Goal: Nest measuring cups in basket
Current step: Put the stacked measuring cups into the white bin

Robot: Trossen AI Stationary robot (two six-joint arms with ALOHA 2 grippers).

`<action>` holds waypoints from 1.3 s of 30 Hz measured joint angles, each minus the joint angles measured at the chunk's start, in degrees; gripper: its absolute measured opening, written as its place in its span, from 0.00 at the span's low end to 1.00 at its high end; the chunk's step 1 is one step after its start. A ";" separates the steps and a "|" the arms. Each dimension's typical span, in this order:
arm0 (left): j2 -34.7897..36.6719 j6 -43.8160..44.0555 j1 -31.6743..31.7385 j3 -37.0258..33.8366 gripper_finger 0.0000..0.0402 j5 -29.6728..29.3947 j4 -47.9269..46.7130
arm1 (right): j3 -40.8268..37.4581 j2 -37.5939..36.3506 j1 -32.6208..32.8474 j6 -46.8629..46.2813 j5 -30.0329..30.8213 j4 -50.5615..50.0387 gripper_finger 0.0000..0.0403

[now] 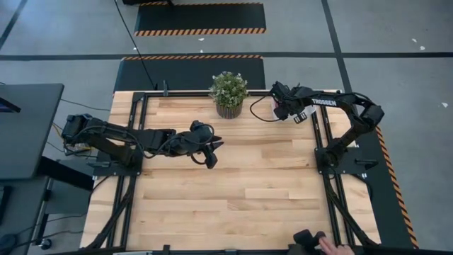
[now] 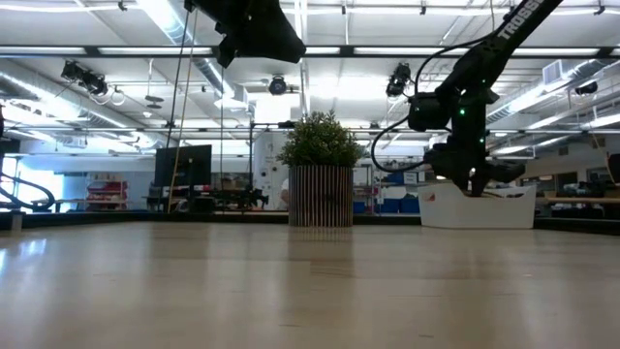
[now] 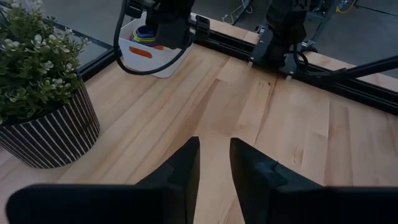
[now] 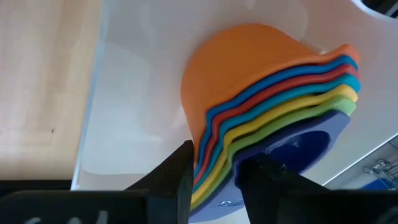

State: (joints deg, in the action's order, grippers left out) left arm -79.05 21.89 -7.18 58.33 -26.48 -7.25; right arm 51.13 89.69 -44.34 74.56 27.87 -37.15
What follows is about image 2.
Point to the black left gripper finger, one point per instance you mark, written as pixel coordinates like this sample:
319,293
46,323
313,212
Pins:
273,34

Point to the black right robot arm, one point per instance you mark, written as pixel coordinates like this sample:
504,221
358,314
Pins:
484,53

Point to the white plastic basket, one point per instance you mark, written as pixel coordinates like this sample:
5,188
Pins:
484,213

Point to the blue storage bins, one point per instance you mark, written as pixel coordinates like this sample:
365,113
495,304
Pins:
397,206

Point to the wooden background desk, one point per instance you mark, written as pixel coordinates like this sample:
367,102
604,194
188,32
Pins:
581,199

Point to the white background cabinet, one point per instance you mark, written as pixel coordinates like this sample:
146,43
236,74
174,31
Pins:
266,165

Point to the potted plant in ribbed pot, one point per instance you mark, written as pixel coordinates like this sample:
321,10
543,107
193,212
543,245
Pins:
319,194

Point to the black background monitor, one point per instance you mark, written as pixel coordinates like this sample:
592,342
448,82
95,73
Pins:
184,165

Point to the red storage bins shelf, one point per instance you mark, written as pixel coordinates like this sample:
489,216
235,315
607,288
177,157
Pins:
106,191

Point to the black ceiling-mounted camera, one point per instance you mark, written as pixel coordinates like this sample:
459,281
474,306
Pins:
84,77
277,85
586,88
398,80

